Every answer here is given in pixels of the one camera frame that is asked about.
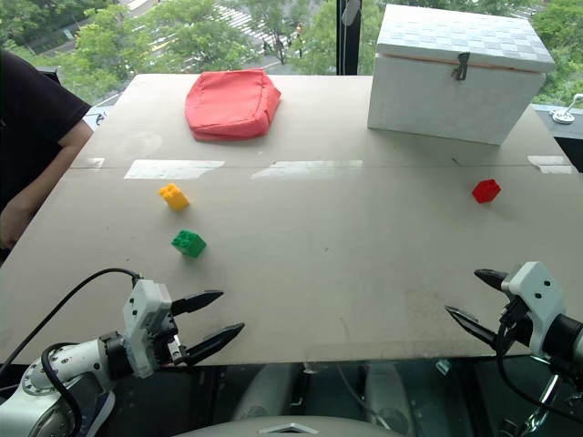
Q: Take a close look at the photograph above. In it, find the white woven lidded box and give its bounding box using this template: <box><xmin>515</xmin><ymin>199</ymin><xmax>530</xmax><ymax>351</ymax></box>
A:
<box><xmin>366</xmin><ymin>3</ymin><xmax>557</xmax><ymax>147</ymax></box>

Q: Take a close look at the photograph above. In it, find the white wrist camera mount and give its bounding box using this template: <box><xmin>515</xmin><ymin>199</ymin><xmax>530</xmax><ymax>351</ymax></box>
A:
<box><xmin>500</xmin><ymin>260</ymin><xmax>567</xmax><ymax>357</ymax></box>
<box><xmin>121</xmin><ymin>279</ymin><xmax>173</xmax><ymax>379</ymax></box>

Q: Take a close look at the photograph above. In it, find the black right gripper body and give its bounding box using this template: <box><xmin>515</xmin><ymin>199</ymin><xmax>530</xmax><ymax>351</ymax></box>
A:
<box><xmin>498</xmin><ymin>290</ymin><xmax>535</xmax><ymax>347</ymax></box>

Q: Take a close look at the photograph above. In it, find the red toy brick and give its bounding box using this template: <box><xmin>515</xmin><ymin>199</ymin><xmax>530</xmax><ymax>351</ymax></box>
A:
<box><xmin>471</xmin><ymin>178</ymin><xmax>502</xmax><ymax>205</ymax></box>

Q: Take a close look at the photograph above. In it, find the person in dark shirt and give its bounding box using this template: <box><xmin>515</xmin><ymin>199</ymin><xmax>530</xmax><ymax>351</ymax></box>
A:
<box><xmin>0</xmin><ymin>48</ymin><xmax>95</xmax><ymax>252</ymax></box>

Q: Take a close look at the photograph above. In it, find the white window handle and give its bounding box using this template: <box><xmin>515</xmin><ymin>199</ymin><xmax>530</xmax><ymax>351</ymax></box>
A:
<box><xmin>548</xmin><ymin>93</ymin><xmax>583</xmax><ymax>126</ymax></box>

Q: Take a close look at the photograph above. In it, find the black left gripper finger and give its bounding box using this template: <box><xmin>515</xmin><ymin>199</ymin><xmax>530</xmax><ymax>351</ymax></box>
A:
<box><xmin>170</xmin><ymin>290</ymin><xmax>225</xmax><ymax>316</ymax></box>
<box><xmin>184</xmin><ymin>321</ymin><xmax>246</xmax><ymax>364</ymax></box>

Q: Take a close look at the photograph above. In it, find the red fabric pouch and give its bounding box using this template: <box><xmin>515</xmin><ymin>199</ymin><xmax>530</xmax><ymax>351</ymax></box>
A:
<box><xmin>184</xmin><ymin>68</ymin><xmax>282</xmax><ymax>143</ymax></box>

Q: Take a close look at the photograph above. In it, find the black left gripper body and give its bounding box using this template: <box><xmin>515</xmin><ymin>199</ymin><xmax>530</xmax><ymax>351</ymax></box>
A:
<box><xmin>144</xmin><ymin>311</ymin><xmax>189</xmax><ymax>368</ymax></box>

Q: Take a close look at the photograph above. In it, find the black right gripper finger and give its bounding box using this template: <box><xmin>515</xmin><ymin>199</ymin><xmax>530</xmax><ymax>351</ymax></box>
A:
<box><xmin>444</xmin><ymin>305</ymin><xmax>498</xmax><ymax>350</ymax></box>
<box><xmin>474</xmin><ymin>268</ymin><xmax>510</xmax><ymax>293</ymax></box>

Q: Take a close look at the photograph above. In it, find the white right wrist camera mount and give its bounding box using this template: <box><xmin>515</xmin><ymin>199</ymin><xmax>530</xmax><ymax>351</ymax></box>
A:
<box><xmin>500</xmin><ymin>260</ymin><xmax>567</xmax><ymax>357</ymax></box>

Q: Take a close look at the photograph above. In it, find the blue sneaker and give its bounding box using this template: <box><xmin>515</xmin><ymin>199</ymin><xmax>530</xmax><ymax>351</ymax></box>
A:
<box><xmin>79</xmin><ymin>387</ymin><xmax>117</xmax><ymax>437</ymax></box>

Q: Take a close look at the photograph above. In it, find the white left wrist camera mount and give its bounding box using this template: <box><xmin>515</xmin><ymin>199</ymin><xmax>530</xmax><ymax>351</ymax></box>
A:
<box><xmin>121</xmin><ymin>279</ymin><xmax>173</xmax><ymax>379</ymax></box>

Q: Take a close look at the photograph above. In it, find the grey rounded robot torso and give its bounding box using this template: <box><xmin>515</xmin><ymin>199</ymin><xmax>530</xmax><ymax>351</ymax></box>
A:
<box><xmin>175</xmin><ymin>415</ymin><xmax>414</xmax><ymax>437</ymax></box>

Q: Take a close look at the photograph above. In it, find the green toy brick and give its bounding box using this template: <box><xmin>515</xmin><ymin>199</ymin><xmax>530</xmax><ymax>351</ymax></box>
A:
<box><xmin>170</xmin><ymin>229</ymin><xmax>208</xmax><ymax>259</ymax></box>

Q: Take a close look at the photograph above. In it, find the yellow toy brick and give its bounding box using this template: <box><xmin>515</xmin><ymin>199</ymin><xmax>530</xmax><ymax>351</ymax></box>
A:
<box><xmin>158</xmin><ymin>182</ymin><xmax>191</xmax><ymax>212</ymax></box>

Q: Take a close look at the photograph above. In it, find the white tape strip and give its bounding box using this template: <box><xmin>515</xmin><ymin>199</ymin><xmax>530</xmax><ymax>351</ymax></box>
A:
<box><xmin>527</xmin><ymin>155</ymin><xmax>576</xmax><ymax>176</ymax></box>

